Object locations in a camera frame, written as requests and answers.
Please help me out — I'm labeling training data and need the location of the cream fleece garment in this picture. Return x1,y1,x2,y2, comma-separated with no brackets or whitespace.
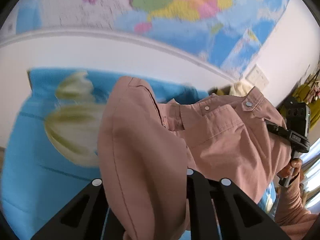
229,81,253,97

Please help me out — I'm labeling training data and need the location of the person's right forearm pink sleeve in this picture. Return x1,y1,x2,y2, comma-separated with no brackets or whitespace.
274,173,319,239

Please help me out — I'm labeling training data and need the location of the pink jacket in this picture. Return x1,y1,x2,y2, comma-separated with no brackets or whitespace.
98,76,291,239

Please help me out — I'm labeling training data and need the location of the white wall socket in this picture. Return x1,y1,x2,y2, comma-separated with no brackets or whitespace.
246,64,269,91

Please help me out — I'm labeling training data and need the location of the blue bed sheet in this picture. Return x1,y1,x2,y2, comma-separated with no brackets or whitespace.
0,67,277,240

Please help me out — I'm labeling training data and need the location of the person's right hand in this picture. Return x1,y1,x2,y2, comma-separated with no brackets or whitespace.
277,158,303,179

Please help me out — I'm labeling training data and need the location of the colourful wall map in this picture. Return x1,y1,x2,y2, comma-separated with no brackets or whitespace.
1,0,289,79

